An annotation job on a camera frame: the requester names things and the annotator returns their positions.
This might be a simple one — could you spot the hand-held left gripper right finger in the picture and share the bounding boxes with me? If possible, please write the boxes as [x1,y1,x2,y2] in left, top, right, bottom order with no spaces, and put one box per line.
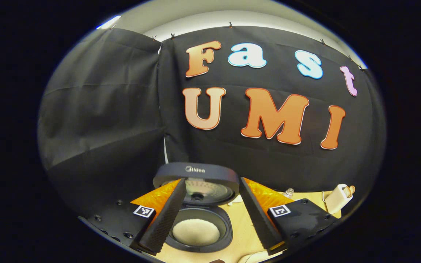
[239,177,339,255]

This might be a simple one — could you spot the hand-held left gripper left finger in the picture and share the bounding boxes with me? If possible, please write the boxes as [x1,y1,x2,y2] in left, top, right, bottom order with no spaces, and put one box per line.
[78,178,188,255]

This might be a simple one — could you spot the white rice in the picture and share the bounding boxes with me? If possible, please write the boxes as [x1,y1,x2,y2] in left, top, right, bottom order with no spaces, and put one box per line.
[172,218,221,246]

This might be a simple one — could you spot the black rice cooker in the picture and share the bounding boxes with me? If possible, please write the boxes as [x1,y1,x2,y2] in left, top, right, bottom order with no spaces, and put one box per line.
[153,163,240,253]

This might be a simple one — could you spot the white toaster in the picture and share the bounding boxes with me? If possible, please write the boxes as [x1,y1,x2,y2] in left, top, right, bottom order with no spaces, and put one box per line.
[325,184,353,215]

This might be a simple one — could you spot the black backdrop cloth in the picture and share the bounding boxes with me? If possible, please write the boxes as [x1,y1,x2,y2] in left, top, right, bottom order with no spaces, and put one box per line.
[37,26,387,216]

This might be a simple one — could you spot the ceiling light panel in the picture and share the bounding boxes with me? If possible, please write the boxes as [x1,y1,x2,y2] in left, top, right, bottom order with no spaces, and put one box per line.
[95,15,122,30]

